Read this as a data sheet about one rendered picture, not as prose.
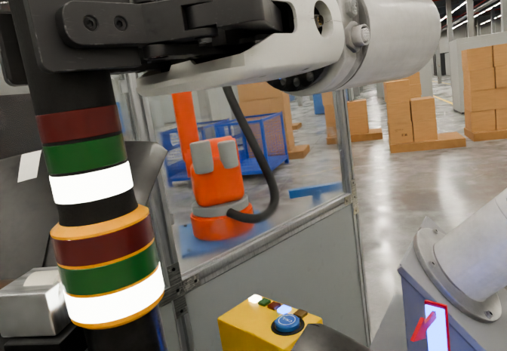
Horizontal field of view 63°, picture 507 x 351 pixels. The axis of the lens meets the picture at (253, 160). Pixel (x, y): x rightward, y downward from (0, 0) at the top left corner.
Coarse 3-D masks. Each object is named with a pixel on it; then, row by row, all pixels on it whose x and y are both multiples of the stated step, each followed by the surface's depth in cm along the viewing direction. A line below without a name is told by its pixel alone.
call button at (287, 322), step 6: (282, 318) 67; (288, 318) 67; (294, 318) 67; (276, 324) 66; (282, 324) 66; (288, 324) 66; (294, 324) 65; (282, 330) 65; (288, 330) 65; (294, 330) 65
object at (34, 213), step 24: (144, 144) 36; (0, 168) 35; (144, 168) 34; (0, 192) 34; (24, 192) 33; (48, 192) 33; (144, 192) 32; (0, 216) 32; (24, 216) 32; (48, 216) 31; (0, 240) 31; (24, 240) 30; (48, 240) 30; (0, 264) 29; (24, 264) 29; (48, 264) 28; (0, 336) 26
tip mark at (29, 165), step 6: (24, 156) 36; (30, 156) 36; (36, 156) 36; (24, 162) 35; (30, 162) 35; (36, 162) 35; (24, 168) 35; (30, 168) 35; (36, 168) 35; (24, 174) 34; (30, 174) 34; (36, 174) 34; (18, 180) 34
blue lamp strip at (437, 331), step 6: (426, 306) 47; (432, 306) 46; (426, 312) 47; (438, 312) 46; (438, 318) 46; (444, 318) 45; (432, 324) 47; (438, 324) 46; (444, 324) 46; (432, 330) 47; (438, 330) 46; (444, 330) 46; (432, 336) 47; (438, 336) 46; (444, 336) 46; (432, 342) 47; (438, 342) 46; (444, 342) 46; (432, 348) 47; (438, 348) 47; (444, 348) 46
